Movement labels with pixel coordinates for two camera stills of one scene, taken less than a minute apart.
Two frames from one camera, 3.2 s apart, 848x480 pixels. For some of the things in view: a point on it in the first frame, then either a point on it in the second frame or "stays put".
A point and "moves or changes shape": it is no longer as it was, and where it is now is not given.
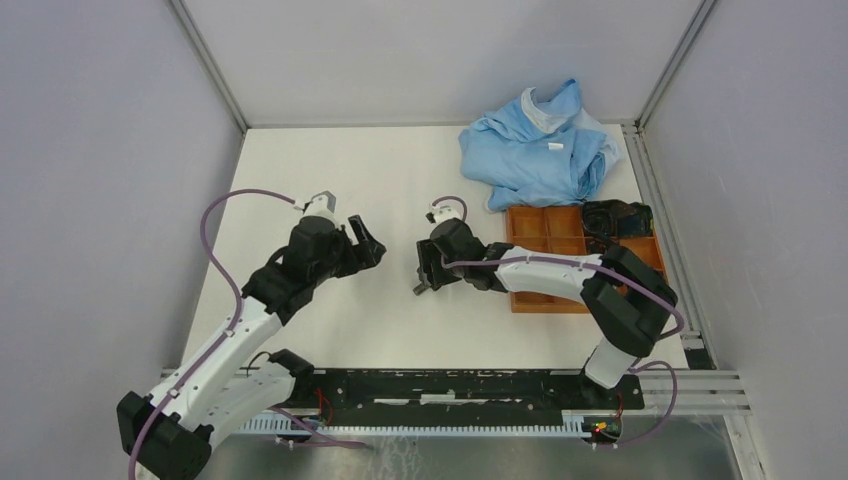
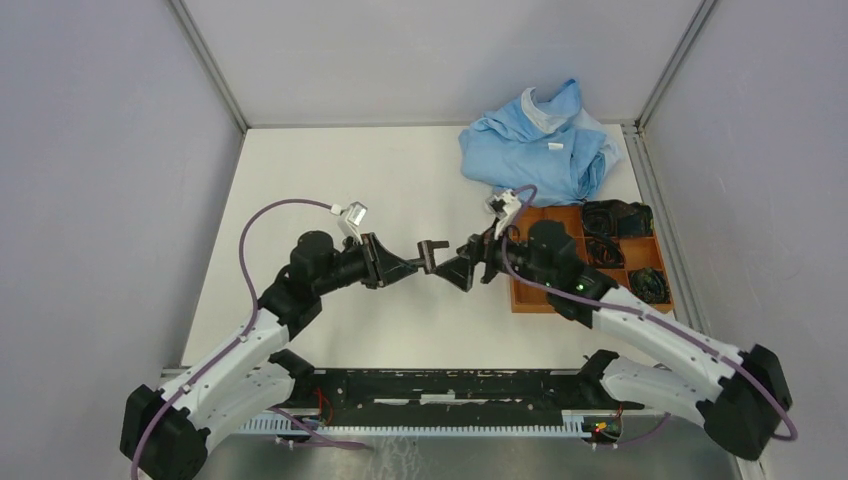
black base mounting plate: (468, 396) stays put
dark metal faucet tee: (420, 288) moves or changes shape
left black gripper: (368, 250) → (382, 266)
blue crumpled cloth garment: (538, 153) stays put
